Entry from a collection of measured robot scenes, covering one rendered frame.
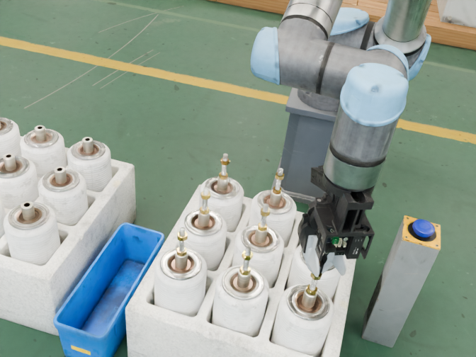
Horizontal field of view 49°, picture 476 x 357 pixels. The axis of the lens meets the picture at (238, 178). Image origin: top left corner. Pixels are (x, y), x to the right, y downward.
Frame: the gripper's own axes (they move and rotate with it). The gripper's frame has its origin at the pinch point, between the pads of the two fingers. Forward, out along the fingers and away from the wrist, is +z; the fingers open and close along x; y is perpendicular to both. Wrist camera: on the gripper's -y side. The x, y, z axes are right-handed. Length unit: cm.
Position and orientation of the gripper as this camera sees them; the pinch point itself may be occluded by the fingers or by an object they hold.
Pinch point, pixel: (317, 263)
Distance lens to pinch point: 87.8
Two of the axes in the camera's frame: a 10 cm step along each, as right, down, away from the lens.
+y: 1.5, 6.3, -7.6
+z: -1.0, 7.8, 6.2
